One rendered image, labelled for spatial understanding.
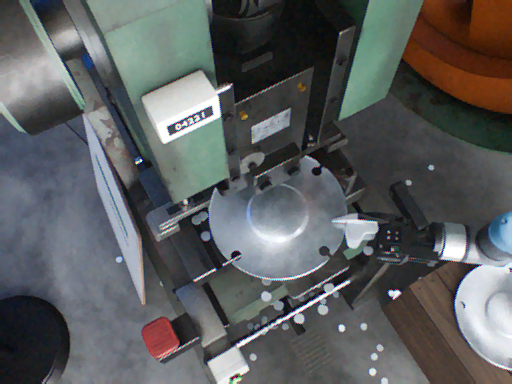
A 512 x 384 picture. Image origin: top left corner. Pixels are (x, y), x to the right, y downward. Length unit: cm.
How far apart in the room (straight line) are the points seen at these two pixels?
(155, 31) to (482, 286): 127
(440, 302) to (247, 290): 61
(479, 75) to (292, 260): 48
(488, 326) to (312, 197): 70
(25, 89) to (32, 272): 150
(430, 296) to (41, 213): 142
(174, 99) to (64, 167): 162
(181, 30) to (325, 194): 65
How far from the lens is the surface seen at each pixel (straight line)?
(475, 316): 153
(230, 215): 104
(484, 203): 208
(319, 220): 104
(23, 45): 52
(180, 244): 112
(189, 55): 51
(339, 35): 66
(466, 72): 92
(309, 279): 101
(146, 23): 46
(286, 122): 82
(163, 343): 102
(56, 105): 55
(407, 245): 101
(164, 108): 51
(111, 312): 186
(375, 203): 123
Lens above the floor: 175
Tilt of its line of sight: 66 degrees down
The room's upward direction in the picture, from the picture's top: 2 degrees counter-clockwise
